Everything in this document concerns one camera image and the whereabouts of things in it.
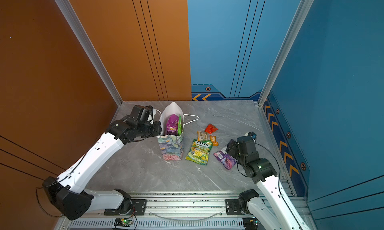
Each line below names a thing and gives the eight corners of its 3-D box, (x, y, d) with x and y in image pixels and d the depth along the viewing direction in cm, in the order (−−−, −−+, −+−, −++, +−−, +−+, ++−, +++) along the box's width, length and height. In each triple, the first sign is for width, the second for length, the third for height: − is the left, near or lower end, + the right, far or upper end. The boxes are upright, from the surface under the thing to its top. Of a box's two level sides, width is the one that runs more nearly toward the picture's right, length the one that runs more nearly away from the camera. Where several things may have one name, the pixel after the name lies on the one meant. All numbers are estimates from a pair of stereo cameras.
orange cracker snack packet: (194, 139, 100) (194, 137, 98) (198, 131, 105) (198, 129, 103) (217, 147, 96) (218, 145, 94) (220, 138, 101) (221, 136, 99)
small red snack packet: (204, 131, 104) (204, 128, 101) (209, 126, 107) (209, 123, 104) (212, 136, 102) (213, 133, 99) (217, 130, 105) (217, 127, 102)
